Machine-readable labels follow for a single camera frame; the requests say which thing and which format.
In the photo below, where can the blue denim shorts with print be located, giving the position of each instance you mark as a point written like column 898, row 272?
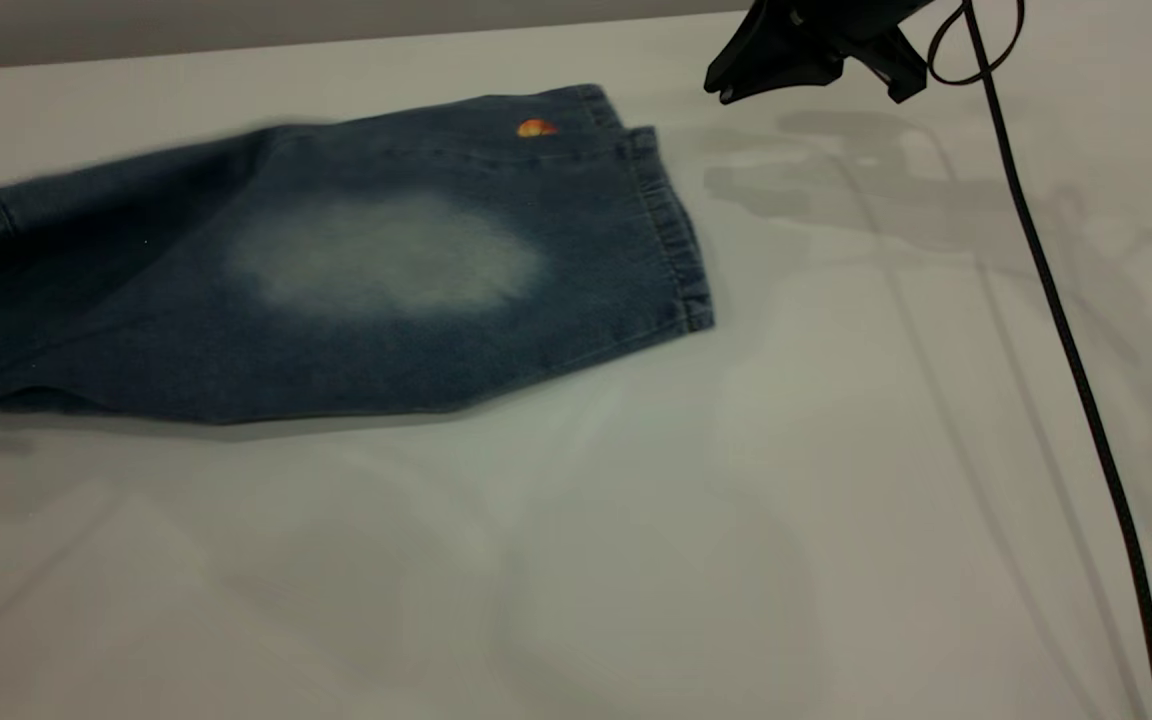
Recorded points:
column 236, row 330

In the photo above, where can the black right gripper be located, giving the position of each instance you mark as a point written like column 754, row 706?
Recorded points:
column 856, row 25

